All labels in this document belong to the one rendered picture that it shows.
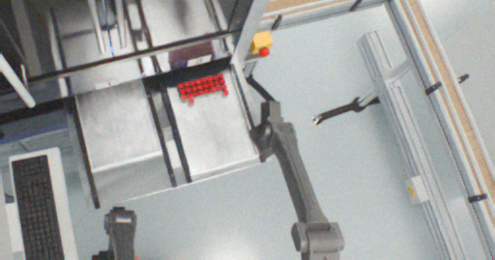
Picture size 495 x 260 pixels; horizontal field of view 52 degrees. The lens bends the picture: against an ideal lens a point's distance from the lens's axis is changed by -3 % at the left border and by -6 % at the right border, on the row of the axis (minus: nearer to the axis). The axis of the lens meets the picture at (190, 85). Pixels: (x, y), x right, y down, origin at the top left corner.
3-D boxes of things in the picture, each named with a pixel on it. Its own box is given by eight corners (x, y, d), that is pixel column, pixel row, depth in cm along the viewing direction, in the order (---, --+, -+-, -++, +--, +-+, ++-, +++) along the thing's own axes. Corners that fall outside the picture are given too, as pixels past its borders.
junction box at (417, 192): (402, 181, 241) (411, 177, 232) (411, 177, 242) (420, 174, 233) (411, 205, 237) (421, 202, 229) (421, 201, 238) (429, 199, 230)
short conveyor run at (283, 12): (234, 44, 215) (241, 28, 200) (223, 12, 219) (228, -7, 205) (382, 9, 225) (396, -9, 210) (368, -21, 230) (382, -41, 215)
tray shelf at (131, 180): (60, 90, 202) (59, 88, 200) (233, 46, 212) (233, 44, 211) (89, 212, 188) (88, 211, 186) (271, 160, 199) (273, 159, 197)
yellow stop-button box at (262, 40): (246, 38, 203) (249, 30, 197) (263, 33, 204) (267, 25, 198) (252, 55, 201) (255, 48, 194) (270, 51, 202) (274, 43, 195)
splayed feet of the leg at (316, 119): (309, 115, 296) (316, 107, 283) (386, 93, 304) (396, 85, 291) (314, 129, 294) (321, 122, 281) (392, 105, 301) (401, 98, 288)
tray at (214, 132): (165, 89, 203) (166, 86, 200) (231, 73, 207) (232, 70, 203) (189, 175, 193) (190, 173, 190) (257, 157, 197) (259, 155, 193)
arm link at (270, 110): (266, 136, 145) (295, 137, 147) (265, 95, 148) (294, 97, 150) (251, 141, 157) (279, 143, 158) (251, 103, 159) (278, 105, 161)
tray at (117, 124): (72, 85, 201) (71, 81, 198) (137, 68, 205) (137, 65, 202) (92, 170, 191) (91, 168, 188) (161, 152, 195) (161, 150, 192)
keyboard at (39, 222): (12, 161, 197) (10, 160, 195) (47, 154, 199) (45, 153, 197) (27, 267, 185) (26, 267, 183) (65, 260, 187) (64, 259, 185)
